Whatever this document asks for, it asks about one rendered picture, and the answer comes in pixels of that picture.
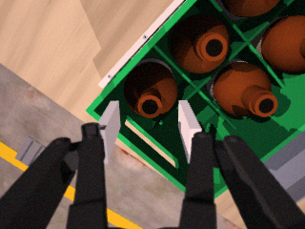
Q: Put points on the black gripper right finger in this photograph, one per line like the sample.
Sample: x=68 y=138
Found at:
x=260 y=199

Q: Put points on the dark grey rectangular tray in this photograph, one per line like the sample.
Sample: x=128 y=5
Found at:
x=288 y=167

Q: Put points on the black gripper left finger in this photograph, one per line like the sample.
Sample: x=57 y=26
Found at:
x=34 y=197

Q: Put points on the green bottle crate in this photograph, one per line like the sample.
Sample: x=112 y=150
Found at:
x=265 y=135

